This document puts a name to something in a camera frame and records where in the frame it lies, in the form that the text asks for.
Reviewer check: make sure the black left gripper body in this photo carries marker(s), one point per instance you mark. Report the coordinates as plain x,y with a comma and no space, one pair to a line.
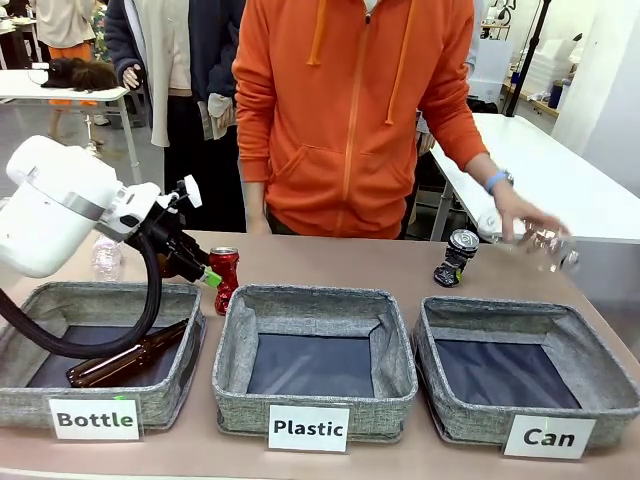
175,245

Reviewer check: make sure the person's left forearm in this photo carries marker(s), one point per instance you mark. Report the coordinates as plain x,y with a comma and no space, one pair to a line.
484,167

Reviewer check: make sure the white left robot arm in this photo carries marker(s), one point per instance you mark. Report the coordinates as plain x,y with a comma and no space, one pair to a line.
50,200

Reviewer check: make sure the person's right forearm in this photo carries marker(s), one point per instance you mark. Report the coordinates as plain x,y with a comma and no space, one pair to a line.
256,205

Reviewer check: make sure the crushed red can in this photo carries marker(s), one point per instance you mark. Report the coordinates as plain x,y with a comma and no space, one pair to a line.
226,270

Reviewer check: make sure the grey basket labelled Bottle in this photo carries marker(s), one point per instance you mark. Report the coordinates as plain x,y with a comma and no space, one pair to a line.
100,305

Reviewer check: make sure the grey basket labelled Plastic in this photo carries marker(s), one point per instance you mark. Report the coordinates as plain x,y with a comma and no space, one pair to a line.
310,310

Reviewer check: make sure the crushed black can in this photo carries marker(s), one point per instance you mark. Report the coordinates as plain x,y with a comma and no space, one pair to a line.
457,260

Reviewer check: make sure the white Can label card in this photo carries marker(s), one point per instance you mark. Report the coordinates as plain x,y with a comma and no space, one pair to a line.
549,437

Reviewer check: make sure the grey basket labelled Can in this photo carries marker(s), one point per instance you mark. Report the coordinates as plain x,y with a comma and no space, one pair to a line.
590,350

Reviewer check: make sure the bystander's hand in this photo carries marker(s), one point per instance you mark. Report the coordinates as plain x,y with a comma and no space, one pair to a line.
131,77

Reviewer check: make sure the person's left hand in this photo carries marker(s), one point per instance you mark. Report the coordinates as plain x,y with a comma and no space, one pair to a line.
520,210

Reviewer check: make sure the clear pinkish plastic bottle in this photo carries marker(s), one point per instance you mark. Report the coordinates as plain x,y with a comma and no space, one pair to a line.
106,260

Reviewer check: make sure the brown glass bottle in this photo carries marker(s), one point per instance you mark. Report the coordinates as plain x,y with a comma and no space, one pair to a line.
130,357

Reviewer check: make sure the white Plastic label card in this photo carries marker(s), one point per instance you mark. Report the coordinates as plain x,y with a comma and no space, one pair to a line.
308,428

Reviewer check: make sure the white Bottle label card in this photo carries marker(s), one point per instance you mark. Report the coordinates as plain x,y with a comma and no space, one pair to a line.
95,419

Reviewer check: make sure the black furry wig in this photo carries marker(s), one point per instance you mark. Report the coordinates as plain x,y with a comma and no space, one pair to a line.
82,75

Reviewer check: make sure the person in orange hoodie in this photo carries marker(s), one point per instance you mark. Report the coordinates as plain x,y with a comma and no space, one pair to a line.
350,125

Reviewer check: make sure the small white table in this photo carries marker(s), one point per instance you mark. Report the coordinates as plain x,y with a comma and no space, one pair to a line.
30,82

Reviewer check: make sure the bystander in orange trousers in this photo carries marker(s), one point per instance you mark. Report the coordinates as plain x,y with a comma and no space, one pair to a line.
67,25

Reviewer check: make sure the blue wristband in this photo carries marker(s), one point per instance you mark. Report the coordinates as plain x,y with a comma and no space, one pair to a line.
497,180

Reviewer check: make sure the large white table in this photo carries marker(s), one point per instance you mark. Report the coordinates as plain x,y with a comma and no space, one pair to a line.
550,165

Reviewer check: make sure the black tripod stand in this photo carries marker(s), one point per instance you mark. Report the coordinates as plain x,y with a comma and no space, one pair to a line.
525,50

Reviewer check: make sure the dark blue cup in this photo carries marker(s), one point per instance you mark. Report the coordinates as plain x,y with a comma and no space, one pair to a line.
556,95

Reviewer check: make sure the stack of white boxes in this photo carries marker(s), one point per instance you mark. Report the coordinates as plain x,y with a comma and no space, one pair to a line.
557,62

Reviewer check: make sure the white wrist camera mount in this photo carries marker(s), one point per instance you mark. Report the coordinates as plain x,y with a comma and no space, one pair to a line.
191,190

